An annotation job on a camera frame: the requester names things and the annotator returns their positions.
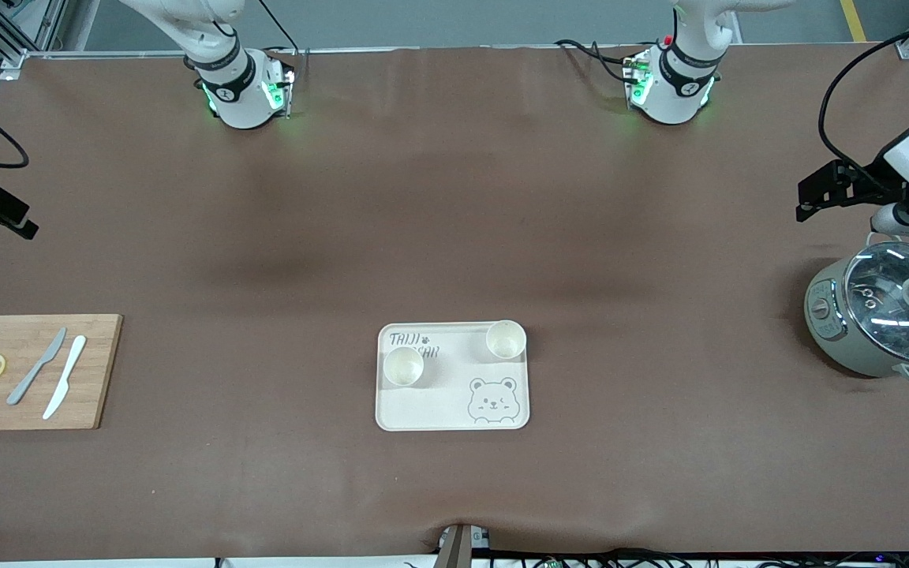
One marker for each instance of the grey-green electric cooking pot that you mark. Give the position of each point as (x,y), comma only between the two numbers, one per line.
(829,331)

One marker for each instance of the wooden cutting board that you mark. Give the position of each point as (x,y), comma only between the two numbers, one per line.
(99,371)

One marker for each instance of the white tray with bear print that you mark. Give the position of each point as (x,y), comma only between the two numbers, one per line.
(447,402)

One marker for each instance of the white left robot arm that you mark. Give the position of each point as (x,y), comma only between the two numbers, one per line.
(667,79)

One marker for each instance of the grey plastic knife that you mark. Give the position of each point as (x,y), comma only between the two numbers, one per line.
(32,371)

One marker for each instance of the glass pot lid with knob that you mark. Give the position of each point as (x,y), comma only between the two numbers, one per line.
(908,315)

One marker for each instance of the brown table cover mat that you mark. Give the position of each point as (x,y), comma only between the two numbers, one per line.
(454,197)

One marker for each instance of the white plastic cup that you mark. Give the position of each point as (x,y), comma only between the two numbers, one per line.
(506,341)
(404,367)

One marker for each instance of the metal table clamp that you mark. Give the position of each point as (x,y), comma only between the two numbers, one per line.
(462,548)

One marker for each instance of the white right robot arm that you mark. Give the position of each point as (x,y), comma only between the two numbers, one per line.
(237,87)

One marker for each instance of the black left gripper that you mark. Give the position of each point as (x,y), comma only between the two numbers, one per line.
(879,188)

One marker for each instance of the white plastic knife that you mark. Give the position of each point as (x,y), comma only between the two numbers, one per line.
(66,375)

